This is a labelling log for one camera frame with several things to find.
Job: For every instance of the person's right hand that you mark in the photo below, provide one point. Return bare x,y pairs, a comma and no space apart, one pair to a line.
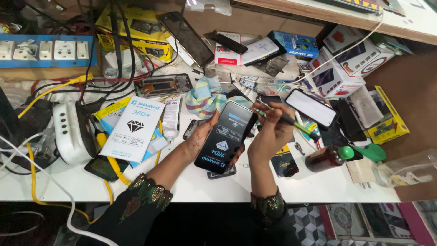
269,136

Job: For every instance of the person's left hand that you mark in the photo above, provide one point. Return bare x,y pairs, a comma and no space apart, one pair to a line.
199,136

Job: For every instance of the person's right fingers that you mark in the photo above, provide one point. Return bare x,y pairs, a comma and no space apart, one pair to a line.
278,111

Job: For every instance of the black smartphone with screen protector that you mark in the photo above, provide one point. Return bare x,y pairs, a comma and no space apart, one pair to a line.
225,136

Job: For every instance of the small black phone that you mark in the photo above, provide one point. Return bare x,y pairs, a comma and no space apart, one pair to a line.
271,99

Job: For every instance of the smartphone with white screen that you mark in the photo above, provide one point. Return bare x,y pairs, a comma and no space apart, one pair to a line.
312,108

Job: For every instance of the black packet yellow label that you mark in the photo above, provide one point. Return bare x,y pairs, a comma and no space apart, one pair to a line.
285,164

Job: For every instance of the white purple phone box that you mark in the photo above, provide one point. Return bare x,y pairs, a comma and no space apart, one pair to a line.
333,78

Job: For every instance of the brown bottle green cap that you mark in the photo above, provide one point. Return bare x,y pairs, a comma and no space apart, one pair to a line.
324,159

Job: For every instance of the blue earphone box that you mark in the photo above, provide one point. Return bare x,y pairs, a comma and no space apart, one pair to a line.
293,42

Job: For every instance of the black phone screen panel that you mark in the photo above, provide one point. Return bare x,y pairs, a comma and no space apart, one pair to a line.
348,119

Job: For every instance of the checkered pastel cloth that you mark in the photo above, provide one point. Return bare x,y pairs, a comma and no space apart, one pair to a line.
205,99

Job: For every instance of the red white packet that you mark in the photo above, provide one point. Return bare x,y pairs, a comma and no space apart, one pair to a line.
225,58

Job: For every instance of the black oblong device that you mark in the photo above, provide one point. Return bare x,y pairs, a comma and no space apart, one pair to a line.
230,42

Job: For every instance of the grey phone back cover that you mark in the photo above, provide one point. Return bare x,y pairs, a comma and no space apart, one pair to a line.
222,175

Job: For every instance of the white red phone box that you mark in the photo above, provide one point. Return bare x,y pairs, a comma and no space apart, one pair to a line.
355,51

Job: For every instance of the beige card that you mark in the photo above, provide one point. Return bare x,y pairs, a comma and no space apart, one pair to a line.
360,170

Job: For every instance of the green plastic bottle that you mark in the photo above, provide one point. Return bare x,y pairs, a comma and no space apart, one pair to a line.
372,152

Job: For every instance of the white glue tube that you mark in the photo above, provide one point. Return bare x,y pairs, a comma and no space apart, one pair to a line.
171,118

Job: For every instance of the wooden shelf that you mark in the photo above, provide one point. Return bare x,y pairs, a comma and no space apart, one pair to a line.
341,18

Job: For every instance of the yellow black parts box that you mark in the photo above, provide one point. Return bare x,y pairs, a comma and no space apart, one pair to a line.
389,124

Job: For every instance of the large black smartphone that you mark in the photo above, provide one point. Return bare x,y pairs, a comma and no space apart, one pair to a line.
187,39

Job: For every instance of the clear tape roll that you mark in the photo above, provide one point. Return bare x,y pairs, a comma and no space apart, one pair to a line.
382,176

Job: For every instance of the clear plastic bag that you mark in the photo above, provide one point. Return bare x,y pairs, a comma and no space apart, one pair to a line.
208,6

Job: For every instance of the white diamond print protector packet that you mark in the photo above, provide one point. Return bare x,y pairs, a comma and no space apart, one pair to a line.
135,129

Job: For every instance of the clear plastic box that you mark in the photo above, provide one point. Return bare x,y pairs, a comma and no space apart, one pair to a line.
414,170

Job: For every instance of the white charger adapter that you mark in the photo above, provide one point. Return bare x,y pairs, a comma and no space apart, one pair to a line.
128,63

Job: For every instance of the yellow cardboard box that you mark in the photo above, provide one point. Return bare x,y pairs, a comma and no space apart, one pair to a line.
143,24

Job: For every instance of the blue white protector packet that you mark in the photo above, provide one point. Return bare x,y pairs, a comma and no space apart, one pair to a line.
109,116

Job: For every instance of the dark green screen panel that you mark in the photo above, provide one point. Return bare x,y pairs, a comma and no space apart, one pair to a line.
102,169

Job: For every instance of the white round heater device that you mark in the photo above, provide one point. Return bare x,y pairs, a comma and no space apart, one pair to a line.
70,131

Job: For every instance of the grey power plug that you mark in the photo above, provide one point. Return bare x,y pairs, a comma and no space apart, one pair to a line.
44,150

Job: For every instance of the blue power strip white sockets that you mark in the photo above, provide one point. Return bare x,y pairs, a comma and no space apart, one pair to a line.
47,50

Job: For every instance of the small black phone frame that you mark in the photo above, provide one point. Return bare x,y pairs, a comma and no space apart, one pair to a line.
191,128

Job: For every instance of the bare phone frame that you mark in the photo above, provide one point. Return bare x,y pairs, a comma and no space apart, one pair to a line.
164,85

